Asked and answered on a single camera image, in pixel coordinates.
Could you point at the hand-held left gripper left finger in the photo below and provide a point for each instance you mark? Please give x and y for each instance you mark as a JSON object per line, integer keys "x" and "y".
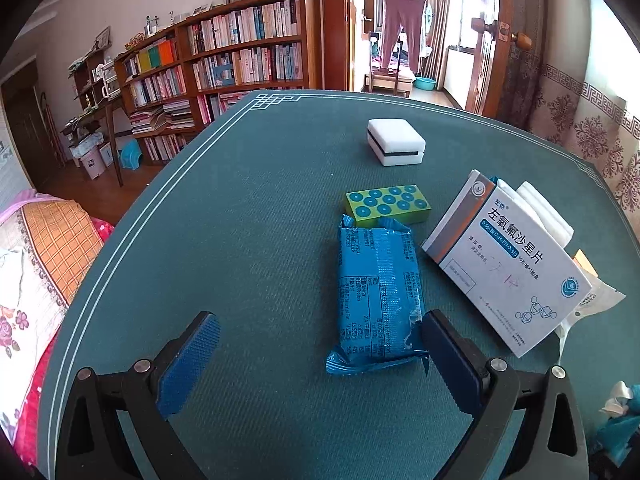
{"x": 190, "y": 365}

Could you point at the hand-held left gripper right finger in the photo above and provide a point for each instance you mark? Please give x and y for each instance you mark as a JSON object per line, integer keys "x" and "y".
{"x": 450, "y": 360}

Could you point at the blue and white snack packet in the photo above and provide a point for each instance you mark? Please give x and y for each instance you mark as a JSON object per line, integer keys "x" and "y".
{"x": 375, "y": 290}

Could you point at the white medicine box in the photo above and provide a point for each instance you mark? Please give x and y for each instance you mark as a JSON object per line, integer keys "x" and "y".
{"x": 505, "y": 270}

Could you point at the white sponge with black stripe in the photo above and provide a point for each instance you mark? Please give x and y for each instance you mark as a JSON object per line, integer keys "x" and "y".
{"x": 395, "y": 132}
{"x": 545, "y": 215}

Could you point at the green table mat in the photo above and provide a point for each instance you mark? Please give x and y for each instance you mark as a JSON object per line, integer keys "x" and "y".
{"x": 240, "y": 240}

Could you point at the orange block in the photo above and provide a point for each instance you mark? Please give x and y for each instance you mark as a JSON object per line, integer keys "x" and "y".
{"x": 585, "y": 262}

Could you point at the green block with blue dots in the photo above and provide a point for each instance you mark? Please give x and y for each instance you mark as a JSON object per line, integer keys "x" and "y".
{"x": 387, "y": 205}

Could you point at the blue white cracker packet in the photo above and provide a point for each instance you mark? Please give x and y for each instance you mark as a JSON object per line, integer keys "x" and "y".
{"x": 620, "y": 396}

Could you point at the floral bed blanket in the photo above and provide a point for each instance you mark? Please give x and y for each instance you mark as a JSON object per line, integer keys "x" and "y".
{"x": 45, "y": 260}

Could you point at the teal cloth bag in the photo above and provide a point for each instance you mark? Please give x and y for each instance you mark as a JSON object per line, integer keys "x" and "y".
{"x": 617, "y": 435}

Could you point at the blue plastic stool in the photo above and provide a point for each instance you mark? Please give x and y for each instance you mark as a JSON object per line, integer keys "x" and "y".
{"x": 131, "y": 155}

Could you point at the pink trash bin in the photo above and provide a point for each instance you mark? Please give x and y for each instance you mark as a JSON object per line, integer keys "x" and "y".
{"x": 92, "y": 162}

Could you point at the wooden side table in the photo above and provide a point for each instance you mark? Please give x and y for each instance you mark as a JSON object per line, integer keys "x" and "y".
{"x": 112, "y": 135}

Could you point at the blue plastic basin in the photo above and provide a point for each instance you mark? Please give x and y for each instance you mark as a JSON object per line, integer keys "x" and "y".
{"x": 425, "y": 83}

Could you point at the wooden chair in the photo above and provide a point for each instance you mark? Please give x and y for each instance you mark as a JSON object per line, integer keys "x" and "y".
{"x": 395, "y": 80}

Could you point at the dark wooden wardrobe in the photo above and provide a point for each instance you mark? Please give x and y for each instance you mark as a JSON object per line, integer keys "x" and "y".
{"x": 25, "y": 125}

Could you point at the small wooden shelf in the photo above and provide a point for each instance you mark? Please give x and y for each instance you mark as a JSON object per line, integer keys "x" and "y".
{"x": 95, "y": 80}

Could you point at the round wooden door knob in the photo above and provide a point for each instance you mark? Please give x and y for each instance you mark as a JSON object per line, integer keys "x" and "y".
{"x": 477, "y": 25}
{"x": 522, "y": 40}

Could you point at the mauve hanging pants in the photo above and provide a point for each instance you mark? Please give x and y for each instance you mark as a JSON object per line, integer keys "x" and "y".
{"x": 402, "y": 25}

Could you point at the rows of books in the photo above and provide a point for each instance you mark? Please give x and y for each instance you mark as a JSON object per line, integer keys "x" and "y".
{"x": 245, "y": 25}

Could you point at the beige balcony curtain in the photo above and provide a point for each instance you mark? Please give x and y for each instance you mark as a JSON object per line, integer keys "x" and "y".
{"x": 439, "y": 15}

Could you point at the large wooden bookshelf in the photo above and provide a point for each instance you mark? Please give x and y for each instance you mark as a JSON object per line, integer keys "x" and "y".
{"x": 307, "y": 35}

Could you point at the wooden door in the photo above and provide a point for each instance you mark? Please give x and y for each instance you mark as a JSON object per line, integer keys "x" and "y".
{"x": 515, "y": 0}

